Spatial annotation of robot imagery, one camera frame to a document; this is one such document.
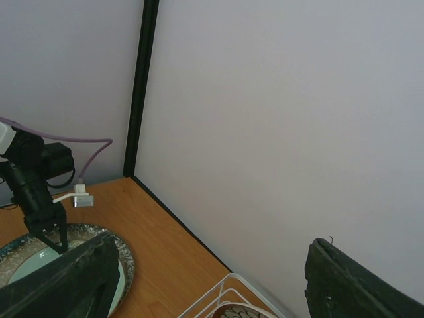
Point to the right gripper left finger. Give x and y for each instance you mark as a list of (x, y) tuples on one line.
[(87, 275)]

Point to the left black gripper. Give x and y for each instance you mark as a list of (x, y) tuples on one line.
[(43, 218)]

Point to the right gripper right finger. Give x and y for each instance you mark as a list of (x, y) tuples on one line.
[(338, 286)]

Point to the floral patterned plate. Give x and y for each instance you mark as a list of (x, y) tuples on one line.
[(240, 310)]

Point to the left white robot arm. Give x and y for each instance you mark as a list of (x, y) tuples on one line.
[(30, 168)]

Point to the white wire dish rack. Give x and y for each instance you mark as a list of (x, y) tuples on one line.
[(233, 288)]

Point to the black frame post left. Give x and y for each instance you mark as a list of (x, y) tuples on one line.
[(144, 54)]

